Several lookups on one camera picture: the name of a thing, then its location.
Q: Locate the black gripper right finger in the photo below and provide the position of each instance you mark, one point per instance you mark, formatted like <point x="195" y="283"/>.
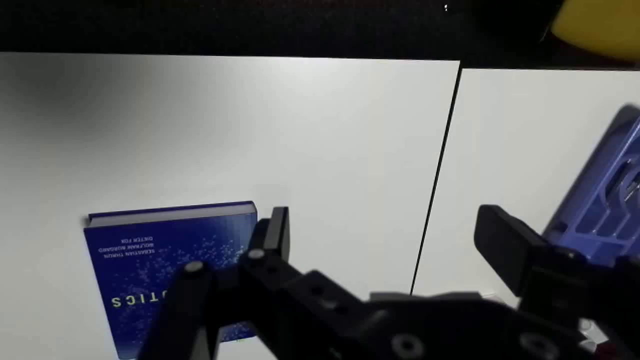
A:
<point x="559" y="287"/>

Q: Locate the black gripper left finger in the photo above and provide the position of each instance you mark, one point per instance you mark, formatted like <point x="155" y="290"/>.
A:
<point x="296" y="316"/>

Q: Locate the blue hardcover robotics book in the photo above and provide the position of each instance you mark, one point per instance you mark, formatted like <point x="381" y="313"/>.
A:
<point x="136" y="253"/>

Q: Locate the blue plastic tray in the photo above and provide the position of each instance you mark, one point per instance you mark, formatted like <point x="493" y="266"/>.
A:
<point x="601" y="212"/>

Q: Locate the yellow object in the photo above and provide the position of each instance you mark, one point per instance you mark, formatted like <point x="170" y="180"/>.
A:
<point x="602" y="26"/>

